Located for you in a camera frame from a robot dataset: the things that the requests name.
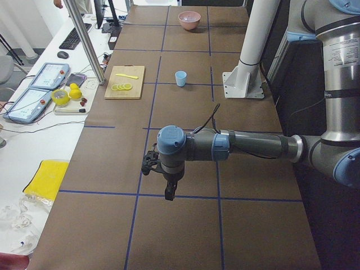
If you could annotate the upper teach pendant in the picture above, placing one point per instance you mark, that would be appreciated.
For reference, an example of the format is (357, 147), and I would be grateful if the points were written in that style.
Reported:
(50, 76)

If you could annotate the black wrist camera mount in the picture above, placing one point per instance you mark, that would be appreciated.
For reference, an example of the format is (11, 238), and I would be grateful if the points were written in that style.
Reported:
(151, 162)

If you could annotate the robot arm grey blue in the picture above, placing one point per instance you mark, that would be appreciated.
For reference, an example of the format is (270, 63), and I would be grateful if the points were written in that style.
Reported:
(335, 153)

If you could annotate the pink bowl with ice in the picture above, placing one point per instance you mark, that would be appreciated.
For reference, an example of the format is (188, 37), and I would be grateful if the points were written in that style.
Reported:
(189, 20)

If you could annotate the yellow tape roll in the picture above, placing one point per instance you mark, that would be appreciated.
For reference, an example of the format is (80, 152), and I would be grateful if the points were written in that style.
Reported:
(60, 97)

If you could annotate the black computer mouse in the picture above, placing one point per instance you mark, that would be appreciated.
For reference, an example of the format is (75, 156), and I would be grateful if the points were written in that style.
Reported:
(62, 55)

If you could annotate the teach pendant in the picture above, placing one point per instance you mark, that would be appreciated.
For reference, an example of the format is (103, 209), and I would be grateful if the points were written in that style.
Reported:
(50, 76)
(29, 106)

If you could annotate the yellow plastic knife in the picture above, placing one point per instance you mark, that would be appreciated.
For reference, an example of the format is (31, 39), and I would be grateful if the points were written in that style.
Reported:
(127, 76)

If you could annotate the lower teach pendant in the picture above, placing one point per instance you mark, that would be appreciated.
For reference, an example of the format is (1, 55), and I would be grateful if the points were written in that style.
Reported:
(29, 106)

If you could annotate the light blue plastic cup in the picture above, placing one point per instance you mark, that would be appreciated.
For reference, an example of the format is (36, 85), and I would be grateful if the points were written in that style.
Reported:
(180, 78)

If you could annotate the red strawberries on desk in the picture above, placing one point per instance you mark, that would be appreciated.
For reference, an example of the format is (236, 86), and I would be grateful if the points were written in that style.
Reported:
(83, 102)

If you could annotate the aluminium frame post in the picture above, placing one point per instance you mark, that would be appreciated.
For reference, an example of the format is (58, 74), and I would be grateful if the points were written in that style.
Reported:
(85, 39)

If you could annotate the white pillar with base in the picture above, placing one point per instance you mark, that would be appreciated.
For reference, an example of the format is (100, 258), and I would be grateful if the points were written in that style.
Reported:
(244, 81)

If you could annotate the yellow cloth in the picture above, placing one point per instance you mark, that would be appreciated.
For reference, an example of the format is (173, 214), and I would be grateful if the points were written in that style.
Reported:
(47, 179)

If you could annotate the wooden cutting board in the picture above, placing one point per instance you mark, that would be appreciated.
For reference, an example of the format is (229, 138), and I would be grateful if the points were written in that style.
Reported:
(135, 93)

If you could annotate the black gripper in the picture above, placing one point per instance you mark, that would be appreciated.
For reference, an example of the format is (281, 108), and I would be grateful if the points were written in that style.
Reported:
(171, 178)

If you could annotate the white tray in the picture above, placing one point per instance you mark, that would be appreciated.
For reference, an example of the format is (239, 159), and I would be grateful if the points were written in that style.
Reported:
(88, 89)

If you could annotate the black keyboard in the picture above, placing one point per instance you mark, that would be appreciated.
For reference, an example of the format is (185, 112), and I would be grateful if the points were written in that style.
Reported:
(71, 41)

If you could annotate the lemon slices row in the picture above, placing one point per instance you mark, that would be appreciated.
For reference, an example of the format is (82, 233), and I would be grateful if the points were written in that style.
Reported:
(121, 87)

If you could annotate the clear plastic bags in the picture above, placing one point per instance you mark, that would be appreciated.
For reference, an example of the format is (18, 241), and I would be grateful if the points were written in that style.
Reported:
(22, 224)

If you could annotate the yellow lemon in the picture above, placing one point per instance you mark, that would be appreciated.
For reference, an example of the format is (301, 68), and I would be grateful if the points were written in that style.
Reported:
(73, 86)
(75, 94)

